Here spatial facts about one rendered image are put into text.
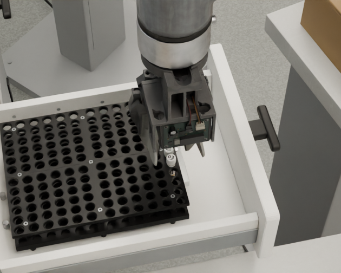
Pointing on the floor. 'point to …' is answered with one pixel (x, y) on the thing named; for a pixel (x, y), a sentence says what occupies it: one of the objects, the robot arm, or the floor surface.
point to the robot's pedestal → (310, 138)
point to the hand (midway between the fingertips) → (170, 141)
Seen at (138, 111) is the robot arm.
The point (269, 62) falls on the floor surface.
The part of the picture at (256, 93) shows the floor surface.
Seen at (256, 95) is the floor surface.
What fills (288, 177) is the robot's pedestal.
